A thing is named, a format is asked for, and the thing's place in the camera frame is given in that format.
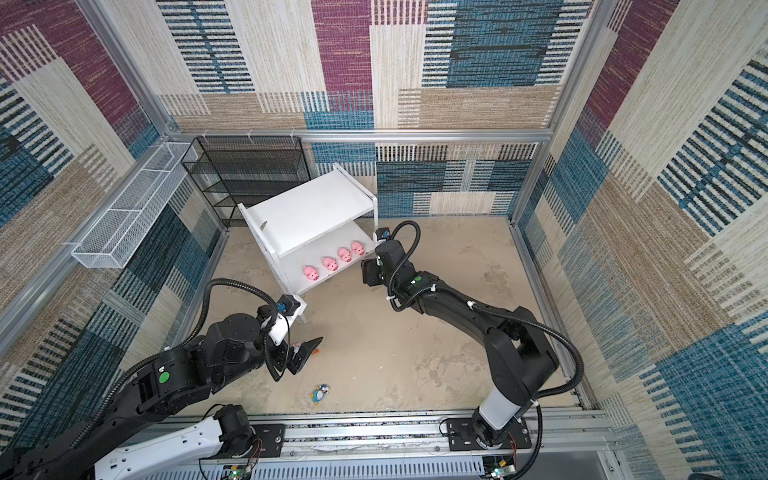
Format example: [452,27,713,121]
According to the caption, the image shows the pink rubber pig toy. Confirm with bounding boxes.
[351,241,366,257]
[302,265,320,282]
[322,256,339,272]
[337,247,353,263]

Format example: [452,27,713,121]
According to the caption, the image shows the teal hooded Doraemon figure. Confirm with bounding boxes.
[311,384,329,404]

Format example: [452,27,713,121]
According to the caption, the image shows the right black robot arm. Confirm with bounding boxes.
[362,220,585,445]

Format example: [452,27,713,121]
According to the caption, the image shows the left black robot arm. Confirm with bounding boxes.
[1,278,322,479]

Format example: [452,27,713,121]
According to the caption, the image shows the white two-tier metal shelf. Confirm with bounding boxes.
[239,163,379,296]

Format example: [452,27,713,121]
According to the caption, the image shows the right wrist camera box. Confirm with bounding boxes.
[375,227,391,242]

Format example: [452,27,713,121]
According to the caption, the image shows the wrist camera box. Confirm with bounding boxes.
[375,227,391,242]
[269,295,307,346]

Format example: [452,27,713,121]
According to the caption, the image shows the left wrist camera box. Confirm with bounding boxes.
[269,295,307,346]

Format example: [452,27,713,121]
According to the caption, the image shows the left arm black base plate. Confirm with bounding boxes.
[206,424,286,460]

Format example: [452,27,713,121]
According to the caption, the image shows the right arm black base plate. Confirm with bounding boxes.
[438,417,533,451]

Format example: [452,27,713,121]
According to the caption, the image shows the black mesh wire shelf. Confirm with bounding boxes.
[181,136,312,227]

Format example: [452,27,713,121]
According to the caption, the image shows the white wire mesh basket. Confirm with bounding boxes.
[72,142,189,269]

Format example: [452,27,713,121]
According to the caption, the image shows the aluminium front rail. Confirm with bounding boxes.
[126,407,633,479]

